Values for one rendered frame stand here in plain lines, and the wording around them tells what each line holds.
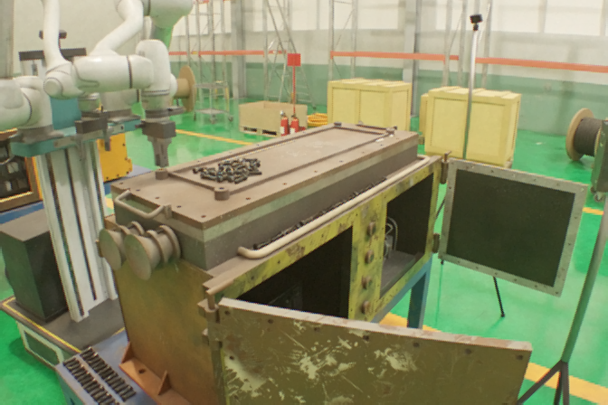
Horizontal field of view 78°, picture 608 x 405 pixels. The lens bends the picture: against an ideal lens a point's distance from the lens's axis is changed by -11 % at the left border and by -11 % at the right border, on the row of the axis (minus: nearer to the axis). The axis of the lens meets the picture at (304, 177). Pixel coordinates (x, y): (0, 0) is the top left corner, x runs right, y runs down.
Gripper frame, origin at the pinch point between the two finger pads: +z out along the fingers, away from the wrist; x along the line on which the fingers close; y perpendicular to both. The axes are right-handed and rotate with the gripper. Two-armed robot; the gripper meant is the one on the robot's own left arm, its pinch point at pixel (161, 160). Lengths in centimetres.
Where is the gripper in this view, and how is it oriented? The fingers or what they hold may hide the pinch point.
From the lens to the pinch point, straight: 140.6
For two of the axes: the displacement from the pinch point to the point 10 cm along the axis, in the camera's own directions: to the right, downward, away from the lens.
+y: -6.1, 2.5, -7.5
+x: 7.9, 1.9, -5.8
